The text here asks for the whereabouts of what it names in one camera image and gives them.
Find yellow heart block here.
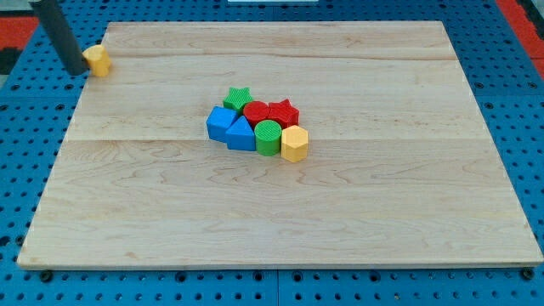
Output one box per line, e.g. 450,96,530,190
82,44,111,77

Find red star block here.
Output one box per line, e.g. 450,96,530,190
267,99,299,129

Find green star block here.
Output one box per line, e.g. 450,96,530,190
223,88,253,115

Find green cylinder block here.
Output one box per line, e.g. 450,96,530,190
254,120,282,156

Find yellow hexagon block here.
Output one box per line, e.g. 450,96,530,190
281,125,309,162

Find blue triangle block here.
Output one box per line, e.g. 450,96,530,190
225,116,256,151

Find red cylinder block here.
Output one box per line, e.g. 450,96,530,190
243,101,269,128

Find blue cube block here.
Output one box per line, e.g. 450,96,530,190
206,106,238,142

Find light wooden board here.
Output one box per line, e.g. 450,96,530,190
18,21,543,270

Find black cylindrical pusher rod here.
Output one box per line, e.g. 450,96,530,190
28,0,88,76

